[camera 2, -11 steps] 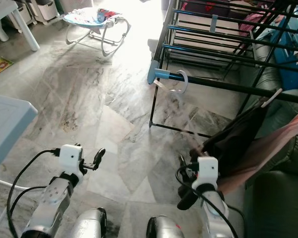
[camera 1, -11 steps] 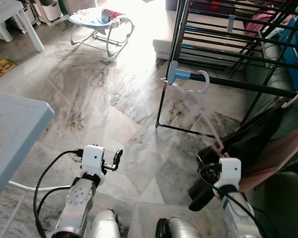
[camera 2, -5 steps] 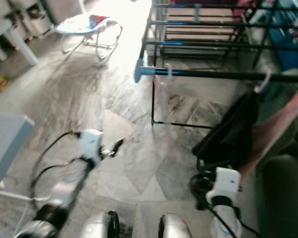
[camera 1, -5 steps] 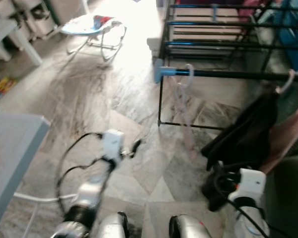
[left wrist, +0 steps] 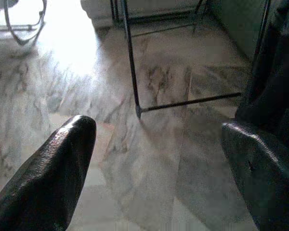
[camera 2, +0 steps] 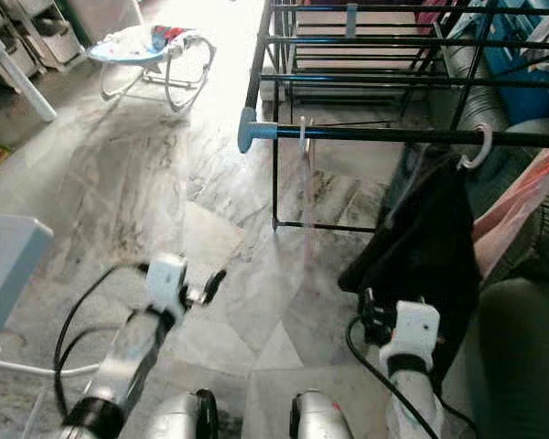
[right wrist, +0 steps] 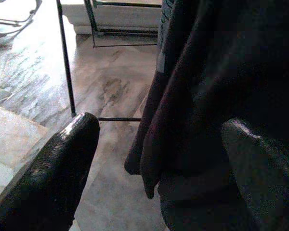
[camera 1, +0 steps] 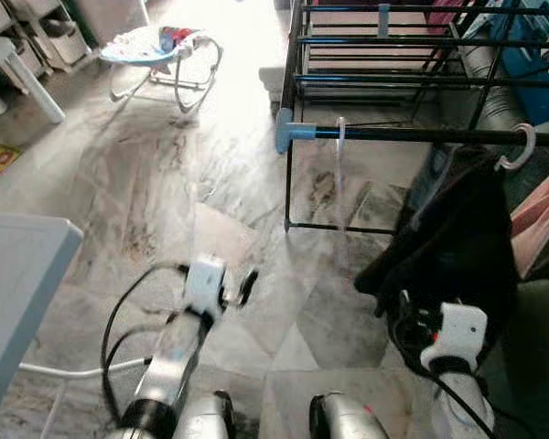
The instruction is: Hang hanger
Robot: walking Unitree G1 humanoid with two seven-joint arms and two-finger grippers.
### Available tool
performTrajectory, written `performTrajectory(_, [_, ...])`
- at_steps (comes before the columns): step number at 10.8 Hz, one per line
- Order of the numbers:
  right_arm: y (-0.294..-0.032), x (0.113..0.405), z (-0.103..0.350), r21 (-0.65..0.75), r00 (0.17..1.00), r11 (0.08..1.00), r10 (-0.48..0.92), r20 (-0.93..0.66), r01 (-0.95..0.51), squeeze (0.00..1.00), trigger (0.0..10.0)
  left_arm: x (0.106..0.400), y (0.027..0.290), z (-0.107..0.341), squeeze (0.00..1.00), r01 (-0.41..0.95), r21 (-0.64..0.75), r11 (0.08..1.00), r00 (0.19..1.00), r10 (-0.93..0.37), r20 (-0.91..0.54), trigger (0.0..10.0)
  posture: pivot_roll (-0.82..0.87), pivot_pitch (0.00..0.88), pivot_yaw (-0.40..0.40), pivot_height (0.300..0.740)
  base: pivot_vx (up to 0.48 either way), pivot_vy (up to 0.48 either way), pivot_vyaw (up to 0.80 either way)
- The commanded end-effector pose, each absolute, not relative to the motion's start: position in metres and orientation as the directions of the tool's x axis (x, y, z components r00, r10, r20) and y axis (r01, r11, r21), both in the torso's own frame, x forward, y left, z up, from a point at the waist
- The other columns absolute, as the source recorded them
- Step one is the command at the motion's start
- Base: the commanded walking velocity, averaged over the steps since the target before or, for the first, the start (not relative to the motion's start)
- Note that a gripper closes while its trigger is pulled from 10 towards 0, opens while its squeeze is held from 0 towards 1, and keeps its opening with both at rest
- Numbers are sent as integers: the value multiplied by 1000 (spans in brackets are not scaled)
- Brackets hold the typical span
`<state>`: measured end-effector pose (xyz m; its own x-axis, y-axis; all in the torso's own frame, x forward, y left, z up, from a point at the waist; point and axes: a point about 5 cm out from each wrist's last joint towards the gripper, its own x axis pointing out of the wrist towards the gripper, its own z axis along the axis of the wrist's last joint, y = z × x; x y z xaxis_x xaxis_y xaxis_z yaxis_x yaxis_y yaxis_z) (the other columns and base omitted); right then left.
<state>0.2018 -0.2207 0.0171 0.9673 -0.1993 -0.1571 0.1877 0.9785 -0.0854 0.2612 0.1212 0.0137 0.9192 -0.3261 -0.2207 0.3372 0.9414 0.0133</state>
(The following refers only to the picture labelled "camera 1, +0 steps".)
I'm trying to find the blue storage box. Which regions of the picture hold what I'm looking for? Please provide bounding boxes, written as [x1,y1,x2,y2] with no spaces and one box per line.
[490,0,549,124]

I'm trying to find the dark green leather sofa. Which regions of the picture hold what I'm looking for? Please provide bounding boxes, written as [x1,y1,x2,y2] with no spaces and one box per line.
[457,41,549,439]

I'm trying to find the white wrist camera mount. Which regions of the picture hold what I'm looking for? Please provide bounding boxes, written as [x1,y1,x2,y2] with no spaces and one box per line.
[421,302,489,371]
[183,256,230,316]

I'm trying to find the pale blue baby bouncer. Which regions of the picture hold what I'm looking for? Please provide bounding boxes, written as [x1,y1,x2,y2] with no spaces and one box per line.
[98,26,225,115]

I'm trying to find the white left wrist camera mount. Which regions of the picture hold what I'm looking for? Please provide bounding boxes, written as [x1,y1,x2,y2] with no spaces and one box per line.
[183,256,230,316]

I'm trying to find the white low platform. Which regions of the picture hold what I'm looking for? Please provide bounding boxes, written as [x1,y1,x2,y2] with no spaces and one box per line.
[259,7,463,109]

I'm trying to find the white storage shelf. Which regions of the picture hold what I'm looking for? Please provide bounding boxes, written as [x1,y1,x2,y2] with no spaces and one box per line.
[5,0,91,72]

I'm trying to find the silver robot leg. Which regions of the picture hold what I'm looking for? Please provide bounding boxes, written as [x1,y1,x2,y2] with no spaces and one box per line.
[308,391,390,439]
[169,391,237,439]

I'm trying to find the silver right robot leg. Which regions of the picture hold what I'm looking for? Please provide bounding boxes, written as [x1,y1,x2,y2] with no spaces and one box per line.
[308,391,390,439]

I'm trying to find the silver left robot leg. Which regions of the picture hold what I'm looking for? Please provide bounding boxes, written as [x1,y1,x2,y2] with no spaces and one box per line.
[169,391,237,439]

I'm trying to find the pink garment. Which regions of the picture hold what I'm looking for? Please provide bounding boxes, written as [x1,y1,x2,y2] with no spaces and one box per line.
[508,160,549,280]

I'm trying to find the blue-grey rack corner connector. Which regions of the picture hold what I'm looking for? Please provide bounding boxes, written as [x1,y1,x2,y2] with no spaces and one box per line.
[274,107,318,155]

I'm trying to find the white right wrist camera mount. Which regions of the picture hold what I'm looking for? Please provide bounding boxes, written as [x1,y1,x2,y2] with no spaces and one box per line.
[421,302,489,371]

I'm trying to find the black garment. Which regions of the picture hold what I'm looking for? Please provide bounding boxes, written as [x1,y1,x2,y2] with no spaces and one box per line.
[354,145,520,367]

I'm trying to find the small white table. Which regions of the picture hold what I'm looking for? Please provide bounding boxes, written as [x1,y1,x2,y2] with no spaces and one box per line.
[0,35,67,124]

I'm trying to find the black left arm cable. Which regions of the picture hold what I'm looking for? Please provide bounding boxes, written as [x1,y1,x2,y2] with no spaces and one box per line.
[105,320,179,385]
[101,262,191,426]

